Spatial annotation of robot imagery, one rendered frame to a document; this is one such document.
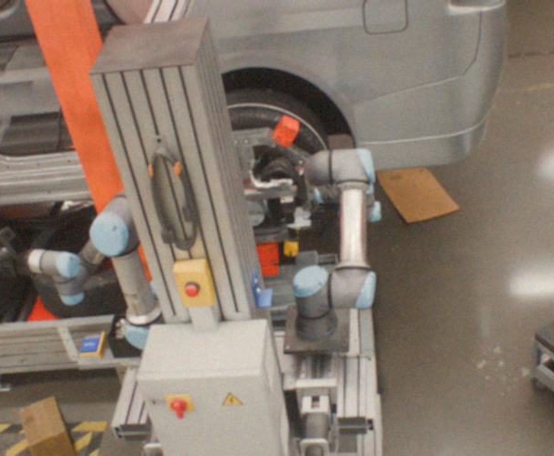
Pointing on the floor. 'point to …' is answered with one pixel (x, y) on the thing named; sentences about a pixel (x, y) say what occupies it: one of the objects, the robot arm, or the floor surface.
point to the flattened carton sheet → (415, 194)
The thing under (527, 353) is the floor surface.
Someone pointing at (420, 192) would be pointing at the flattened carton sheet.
